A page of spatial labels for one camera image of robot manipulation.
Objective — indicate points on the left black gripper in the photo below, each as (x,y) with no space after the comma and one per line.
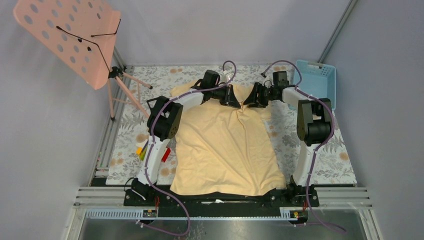
(229,98)

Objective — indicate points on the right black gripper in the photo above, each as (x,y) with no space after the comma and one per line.
(252,99)

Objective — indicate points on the yellow shirt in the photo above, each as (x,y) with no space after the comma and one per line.
(225,149)

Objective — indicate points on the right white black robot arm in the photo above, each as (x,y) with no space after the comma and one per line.
(314,127)

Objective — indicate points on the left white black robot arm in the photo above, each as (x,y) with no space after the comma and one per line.
(164,122)

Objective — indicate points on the black open brooch case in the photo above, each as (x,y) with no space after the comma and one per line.
(153,105)

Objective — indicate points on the light blue plastic basket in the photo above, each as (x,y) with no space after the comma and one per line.
(318,79)

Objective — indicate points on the red box with white squares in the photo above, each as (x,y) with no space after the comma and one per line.
(166,155)

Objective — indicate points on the floral patterned table mat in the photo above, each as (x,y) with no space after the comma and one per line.
(332,165)

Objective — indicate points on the small multicolour block toy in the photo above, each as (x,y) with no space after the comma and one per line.
(141,149)

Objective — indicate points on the pink perforated music stand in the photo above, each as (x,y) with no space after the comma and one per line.
(81,33)

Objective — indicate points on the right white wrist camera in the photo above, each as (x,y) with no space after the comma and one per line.
(267,82)

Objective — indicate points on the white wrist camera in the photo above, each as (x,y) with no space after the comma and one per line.
(267,82)
(227,76)

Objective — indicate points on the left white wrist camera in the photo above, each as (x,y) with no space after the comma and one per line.
(227,76)

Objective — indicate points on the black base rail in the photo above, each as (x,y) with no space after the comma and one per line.
(215,202)

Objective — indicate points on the grey slotted cable duct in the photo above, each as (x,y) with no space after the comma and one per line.
(172,213)

